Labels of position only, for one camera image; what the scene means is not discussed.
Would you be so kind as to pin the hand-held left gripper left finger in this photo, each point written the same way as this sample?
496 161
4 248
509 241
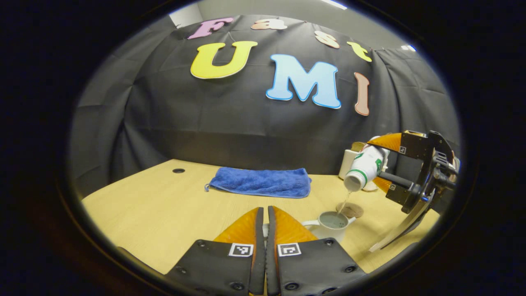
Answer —
259 263

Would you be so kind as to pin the white teacup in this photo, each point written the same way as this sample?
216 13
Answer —
328 232

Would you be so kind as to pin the round cork coaster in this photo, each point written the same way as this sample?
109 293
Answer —
353 210

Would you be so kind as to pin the white toaster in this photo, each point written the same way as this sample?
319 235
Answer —
347 164

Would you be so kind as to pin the white blue-patterned teacup lid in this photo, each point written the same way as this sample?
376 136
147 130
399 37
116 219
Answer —
266 230

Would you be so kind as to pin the brown bread slice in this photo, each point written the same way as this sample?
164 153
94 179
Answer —
358 146

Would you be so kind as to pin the white green-label water bottle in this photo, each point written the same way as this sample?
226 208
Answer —
367 164

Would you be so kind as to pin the ceiling light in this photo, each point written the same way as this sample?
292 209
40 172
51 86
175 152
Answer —
333 3
408 48

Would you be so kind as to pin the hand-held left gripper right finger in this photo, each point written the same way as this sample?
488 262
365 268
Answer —
272 263

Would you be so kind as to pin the blue towel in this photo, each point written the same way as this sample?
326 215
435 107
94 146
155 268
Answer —
261 183

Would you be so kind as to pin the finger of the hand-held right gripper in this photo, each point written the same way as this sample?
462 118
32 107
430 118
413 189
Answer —
415 146
396 181

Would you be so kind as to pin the black backdrop cloth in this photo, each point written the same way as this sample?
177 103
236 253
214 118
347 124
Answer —
164 119

